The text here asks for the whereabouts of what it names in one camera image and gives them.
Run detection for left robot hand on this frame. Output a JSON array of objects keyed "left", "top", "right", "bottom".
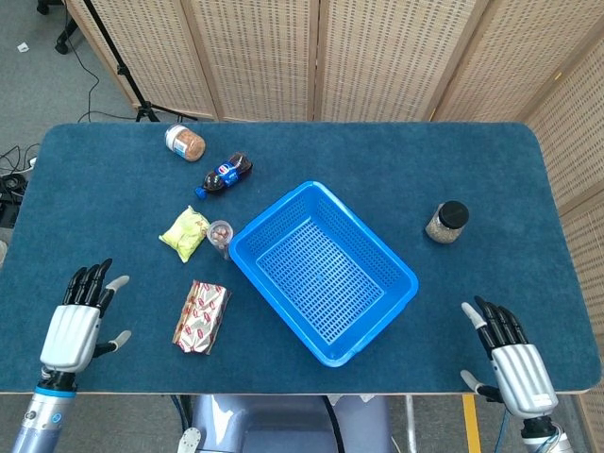
[{"left": 40, "top": 258, "right": 132, "bottom": 374}]

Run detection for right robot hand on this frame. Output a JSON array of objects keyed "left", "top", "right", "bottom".
[{"left": 461, "top": 295, "right": 559, "bottom": 419}]

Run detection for red white snack packet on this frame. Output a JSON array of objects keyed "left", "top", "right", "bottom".
[{"left": 171, "top": 279, "right": 232, "bottom": 355}]

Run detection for yellow snack bag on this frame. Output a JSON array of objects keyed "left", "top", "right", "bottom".
[{"left": 159, "top": 205, "right": 212, "bottom": 263}]

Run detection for transparent jar blue label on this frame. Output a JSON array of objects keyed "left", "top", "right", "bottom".
[{"left": 207, "top": 220, "right": 234, "bottom": 261}]

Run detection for black-lid jar of grains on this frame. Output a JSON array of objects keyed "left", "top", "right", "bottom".
[{"left": 425, "top": 200, "right": 470, "bottom": 245}]

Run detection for white-lid jar brown contents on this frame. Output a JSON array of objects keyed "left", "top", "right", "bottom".
[{"left": 164, "top": 124, "right": 207, "bottom": 162}]

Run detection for metal table leg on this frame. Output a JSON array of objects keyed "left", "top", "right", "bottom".
[{"left": 404, "top": 394, "right": 419, "bottom": 453}]

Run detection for blue plastic basket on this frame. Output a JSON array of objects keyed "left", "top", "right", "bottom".
[{"left": 227, "top": 180, "right": 420, "bottom": 368}]

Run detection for cola bottle blue cap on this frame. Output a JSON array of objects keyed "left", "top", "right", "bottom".
[{"left": 194, "top": 151, "right": 254, "bottom": 199}]

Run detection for grey robot torso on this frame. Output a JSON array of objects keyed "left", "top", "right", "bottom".
[{"left": 176, "top": 394, "right": 393, "bottom": 453}]

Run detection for blue table mat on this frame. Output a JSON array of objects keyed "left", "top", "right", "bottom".
[{"left": 0, "top": 122, "right": 603, "bottom": 395}]

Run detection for black tripod stand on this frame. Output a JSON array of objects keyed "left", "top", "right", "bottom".
[{"left": 82, "top": 0, "right": 199, "bottom": 123}]

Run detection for woven folding screen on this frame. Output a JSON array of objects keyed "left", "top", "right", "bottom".
[{"left": 65, "top": 0, "right": 604, "bottom": 453}]

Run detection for blue cable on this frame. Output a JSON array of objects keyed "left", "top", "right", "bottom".
[{"left": 498, "top": 409, "right": 514, "bottom": 453}]

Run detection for floor cables and devices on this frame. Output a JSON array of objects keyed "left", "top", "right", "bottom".
[{"left": 0, "top": 143, "right": 42, "bottom": 227}]

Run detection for black torso cable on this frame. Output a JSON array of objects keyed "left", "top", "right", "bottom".
[{"left": 322, "top": 395, "right": 343, "bottom": 453}]

